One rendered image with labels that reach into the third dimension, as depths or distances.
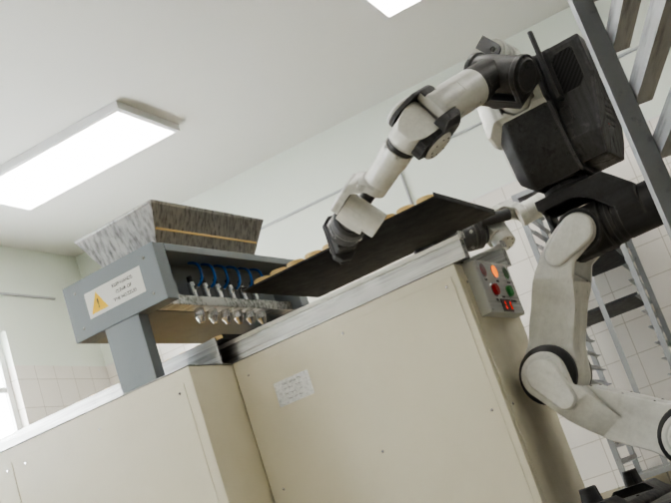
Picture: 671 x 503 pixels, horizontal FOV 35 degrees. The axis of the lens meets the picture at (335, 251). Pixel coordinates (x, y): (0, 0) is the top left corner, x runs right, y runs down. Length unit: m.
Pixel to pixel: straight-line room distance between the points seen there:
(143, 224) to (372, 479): 0.93
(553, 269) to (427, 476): 0.58
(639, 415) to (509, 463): 0.31
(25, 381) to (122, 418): 4.74
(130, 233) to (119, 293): 0.20
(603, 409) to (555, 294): 0.29
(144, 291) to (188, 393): 0.30
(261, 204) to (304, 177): 0.38
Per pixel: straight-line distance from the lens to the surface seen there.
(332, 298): 2.75
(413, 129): 2.34
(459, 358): 2.59
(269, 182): 7.72
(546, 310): 2.63
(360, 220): 2.46
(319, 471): 2.78
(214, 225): 3.19
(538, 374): 2.59
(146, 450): 2.84
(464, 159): 7.16
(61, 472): 3.04
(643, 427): 2.58
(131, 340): 2.86
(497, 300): 2.68
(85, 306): 2.97
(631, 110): 1.66
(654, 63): 1.55
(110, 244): 3.05
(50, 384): 7.79
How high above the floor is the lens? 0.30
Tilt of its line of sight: 15 degrees up
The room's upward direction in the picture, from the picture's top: 19 degrees counter-clockwise
